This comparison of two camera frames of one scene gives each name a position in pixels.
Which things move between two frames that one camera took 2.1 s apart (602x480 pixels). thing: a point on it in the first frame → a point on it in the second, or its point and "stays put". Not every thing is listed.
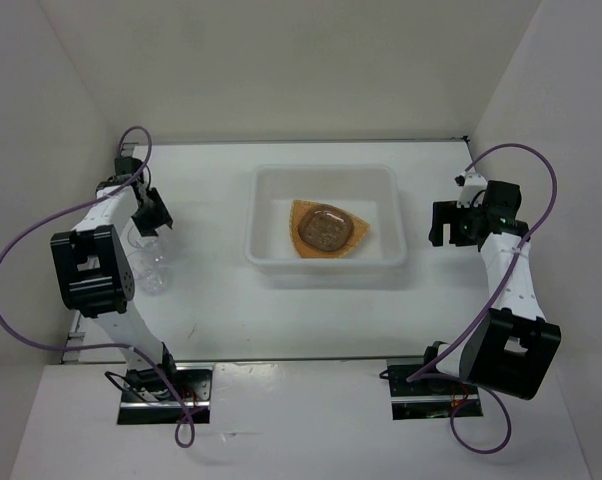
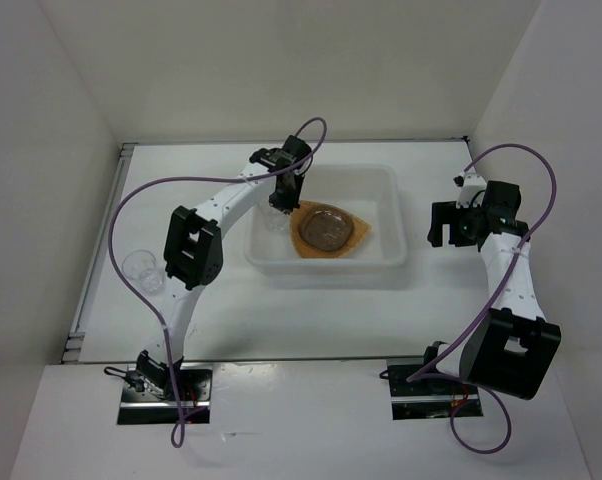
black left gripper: (160, 217) → (287, 205)
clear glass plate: (326, 227) stays put
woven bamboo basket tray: (323, 231) stays put
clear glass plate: (326, 227) stays put
